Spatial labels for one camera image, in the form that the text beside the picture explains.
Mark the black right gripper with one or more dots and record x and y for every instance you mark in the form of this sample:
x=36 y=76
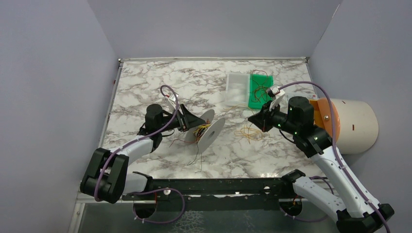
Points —
x=266 y=116

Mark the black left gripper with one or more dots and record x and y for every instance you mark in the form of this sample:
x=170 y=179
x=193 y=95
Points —
x=182 y=118

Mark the white perforated filament spool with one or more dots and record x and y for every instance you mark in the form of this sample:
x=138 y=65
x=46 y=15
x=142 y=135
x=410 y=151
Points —
x=208 y=136

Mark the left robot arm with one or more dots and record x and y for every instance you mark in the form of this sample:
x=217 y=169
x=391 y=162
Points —
x=106 y=177

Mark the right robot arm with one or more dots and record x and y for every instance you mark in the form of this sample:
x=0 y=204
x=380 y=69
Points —
x=353 y=209

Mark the green plastic bin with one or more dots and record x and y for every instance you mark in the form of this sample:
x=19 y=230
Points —
x=258 y=86

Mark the white translucent plastic bin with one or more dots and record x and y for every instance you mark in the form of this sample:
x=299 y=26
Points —
x=237 y=89

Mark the white and orange cylinder container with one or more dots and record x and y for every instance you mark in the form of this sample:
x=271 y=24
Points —
x=355 y=121

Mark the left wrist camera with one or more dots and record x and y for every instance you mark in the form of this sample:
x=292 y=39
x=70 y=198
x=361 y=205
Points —
x=171 y=101

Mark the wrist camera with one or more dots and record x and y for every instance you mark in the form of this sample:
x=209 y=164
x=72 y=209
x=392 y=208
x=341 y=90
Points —
x=277 y=94
x=171 y=101

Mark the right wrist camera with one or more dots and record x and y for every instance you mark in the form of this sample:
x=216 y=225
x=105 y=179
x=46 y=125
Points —
x=277 y=94

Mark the black mounting rail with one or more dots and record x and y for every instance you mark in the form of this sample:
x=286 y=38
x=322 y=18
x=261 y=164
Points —
x=173 y=195

